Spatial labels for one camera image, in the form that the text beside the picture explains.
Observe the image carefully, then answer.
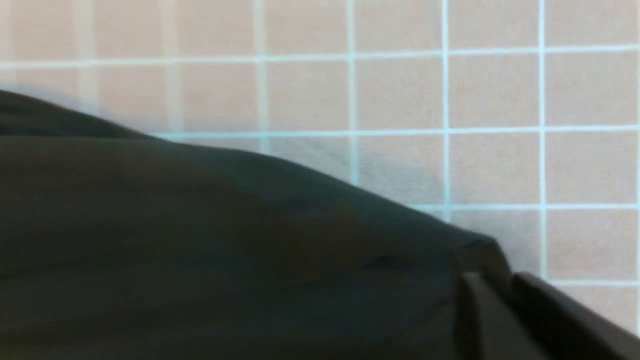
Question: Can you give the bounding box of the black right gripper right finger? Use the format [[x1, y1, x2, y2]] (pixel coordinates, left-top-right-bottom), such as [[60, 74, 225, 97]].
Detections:
[[511, 272, 640, 360]]

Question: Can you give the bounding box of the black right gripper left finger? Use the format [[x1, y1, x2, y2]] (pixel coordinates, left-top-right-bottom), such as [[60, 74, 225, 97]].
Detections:
[[454, 272, 547, 360]]

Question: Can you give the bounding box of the dark gray long-sleeve top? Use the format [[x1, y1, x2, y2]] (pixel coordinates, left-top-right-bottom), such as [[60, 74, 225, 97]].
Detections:
[[0, 90, 512, 360]]

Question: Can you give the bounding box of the pink grid-pattern table mat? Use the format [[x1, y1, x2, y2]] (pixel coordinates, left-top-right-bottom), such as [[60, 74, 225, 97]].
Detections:
[[0, 0, 639, 333]]

